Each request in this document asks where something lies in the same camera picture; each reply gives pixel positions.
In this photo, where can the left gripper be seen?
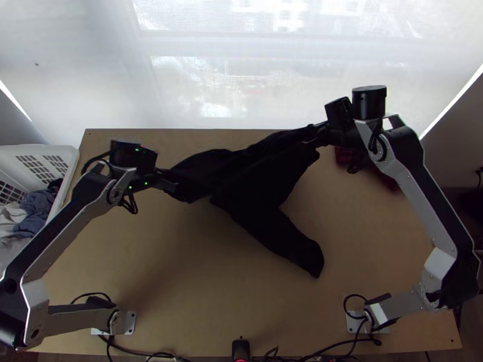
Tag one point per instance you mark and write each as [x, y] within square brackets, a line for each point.
[164, 181]

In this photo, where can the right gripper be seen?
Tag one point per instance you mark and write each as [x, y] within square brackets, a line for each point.
[339, 136]

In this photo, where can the dark t-shirt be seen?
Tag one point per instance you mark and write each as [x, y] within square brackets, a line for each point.
[256, 188]

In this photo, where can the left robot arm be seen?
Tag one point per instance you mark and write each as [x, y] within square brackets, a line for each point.
[56, 241]

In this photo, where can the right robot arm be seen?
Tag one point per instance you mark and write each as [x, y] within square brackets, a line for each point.
[415, 196]

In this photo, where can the heap of clothes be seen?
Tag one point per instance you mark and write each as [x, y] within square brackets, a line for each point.
[37, 203]

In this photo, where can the white laundry basket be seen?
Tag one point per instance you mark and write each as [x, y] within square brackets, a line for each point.
[37, 158]

